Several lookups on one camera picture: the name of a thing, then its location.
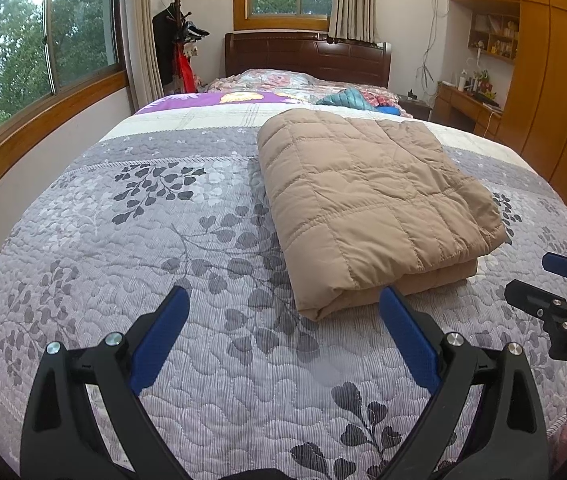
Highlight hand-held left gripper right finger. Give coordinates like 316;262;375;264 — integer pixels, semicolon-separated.
379;286;550;480

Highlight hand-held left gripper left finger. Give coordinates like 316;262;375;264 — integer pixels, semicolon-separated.
20;285;192;480

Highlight beige quilted coat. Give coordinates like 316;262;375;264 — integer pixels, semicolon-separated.
257;108;509;322

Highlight black clothes hangers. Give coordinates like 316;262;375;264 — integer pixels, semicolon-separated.
181;20;210;43

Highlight grey leaf-print quilted bedspread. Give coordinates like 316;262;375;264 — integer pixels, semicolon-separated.
0;107;567;480

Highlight wooden wardrobe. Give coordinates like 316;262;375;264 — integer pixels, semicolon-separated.
501;0;567;211

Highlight wooden desk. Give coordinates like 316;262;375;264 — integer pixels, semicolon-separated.
434;82;507;141

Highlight dark wooden nightstand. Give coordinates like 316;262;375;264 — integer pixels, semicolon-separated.
396;94;434;122

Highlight purple floral blanket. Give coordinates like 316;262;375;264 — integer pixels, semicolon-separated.
135;89;277;116

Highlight teal quilted garment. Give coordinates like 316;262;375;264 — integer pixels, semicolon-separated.
316;87;379;111

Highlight red hanging garment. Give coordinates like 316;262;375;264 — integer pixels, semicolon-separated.
174;42;197;93

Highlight pink floral bedding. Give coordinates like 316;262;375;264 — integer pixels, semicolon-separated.
206;69;411;118

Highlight black hanging garment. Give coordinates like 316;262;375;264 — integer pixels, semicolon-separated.
152;2;182;88

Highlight dark wooden headboard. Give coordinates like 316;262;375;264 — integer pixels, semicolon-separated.
224;31;393;88

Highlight long beige curtain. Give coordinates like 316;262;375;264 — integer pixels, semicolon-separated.
122;0;164;113

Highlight large wooden-framed window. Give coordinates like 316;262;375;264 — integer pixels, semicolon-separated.
0;0;132;211

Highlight hanging wall cables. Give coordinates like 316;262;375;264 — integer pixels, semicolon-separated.
416;0;451;96

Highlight wooden wall shelf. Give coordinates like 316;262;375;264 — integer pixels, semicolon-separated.
467;10;520;64

